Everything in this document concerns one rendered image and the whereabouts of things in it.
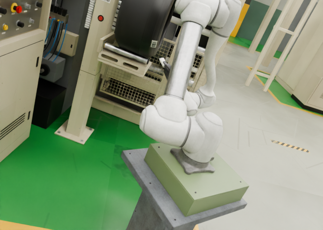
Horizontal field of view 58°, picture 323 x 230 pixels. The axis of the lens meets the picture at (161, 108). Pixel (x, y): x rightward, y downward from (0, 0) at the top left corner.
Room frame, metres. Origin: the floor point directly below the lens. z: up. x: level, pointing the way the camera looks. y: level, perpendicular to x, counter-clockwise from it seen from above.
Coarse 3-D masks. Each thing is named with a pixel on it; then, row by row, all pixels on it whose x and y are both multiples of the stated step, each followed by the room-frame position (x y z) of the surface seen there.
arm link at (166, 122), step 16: (176, 0) 1.54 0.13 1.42; (192, 0) 1.47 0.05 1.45; (208, 0) 1.49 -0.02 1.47; (192, 16) 1.44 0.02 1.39; (208, 16) 1.47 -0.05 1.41; (192, 32) 1.41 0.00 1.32; (176, 48) 1.39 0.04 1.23; (192, 48) 1.38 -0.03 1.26; (176, 64) 1.33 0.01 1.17; (192, 64) 1.36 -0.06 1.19; (176, 80) 1.28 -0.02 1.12; (176, 96) 1.25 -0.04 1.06; (144, 112) 1.18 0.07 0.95; (160, 112) 1.17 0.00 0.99; (176, 112) 1.19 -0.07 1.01; (144, 128) 1.14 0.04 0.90; (160, 128) 1.13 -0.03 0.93; (176, 128) 1.15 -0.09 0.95; (176, 144) 1.16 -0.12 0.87
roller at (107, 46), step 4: (104, 44) 2.03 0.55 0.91; (108, 44) 2.04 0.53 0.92; (108, 48) 2.03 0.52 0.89; (112, 48) 2.03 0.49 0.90; (116, 48) 2.03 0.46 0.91; (120, 48) 2.04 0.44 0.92; (116, 52) 2.04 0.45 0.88; (120, 52) 2.03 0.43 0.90; (124, 52) 2.03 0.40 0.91; (128, 52) 2.04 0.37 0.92; (132, 52) 2.05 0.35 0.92; (128, 56) 2.03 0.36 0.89; (132, 56) 2.03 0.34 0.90; (136, 56) 2.03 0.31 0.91; (140, 56) 2.04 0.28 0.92; (136, 60) 2.04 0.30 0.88; (140, 60) 2.03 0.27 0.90; (144, 60) 2.03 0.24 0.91; (148, 60) 2.04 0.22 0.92
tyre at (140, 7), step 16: (128, 0) 1.91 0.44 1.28; (144, 0) 1.92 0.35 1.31; (160, 0) 1.94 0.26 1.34; (128, 16) 1.89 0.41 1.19; (144, 16) 1.90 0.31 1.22; (160, 16) 1.92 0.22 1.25; (128, 32) 1.91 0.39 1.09; (144, 32) 1.90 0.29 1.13; (160, 32) 1.94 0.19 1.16; (128, 48) 2.01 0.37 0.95; (144, 48) 1.96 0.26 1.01
